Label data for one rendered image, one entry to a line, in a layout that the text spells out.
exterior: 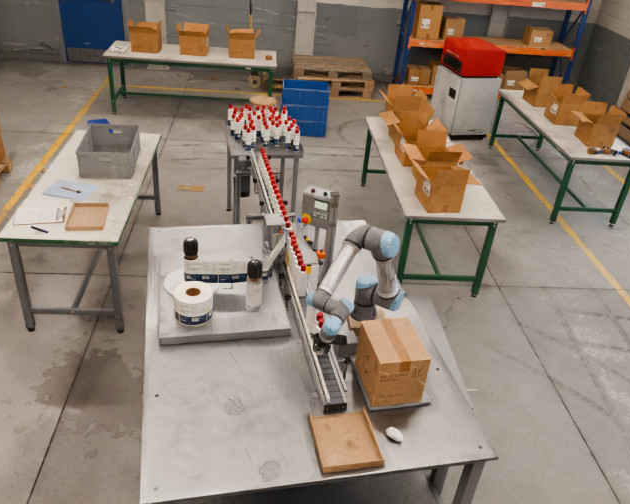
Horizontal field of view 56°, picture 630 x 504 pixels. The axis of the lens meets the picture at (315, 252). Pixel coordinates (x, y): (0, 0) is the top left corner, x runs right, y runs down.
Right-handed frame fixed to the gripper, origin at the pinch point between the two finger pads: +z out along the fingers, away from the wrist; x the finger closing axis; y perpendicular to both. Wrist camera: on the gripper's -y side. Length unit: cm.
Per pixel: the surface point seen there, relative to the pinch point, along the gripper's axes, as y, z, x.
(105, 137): 123, 146, -246
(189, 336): 63, 17, -18
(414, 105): -167, 154, -292
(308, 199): -1, -13, -78
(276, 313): 16.9, 23.4, -29.6
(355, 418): -7.8, -9.5, 36.6
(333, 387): -0.9, -5.6, 20.6
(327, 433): 6.8, -12.8, 42.3
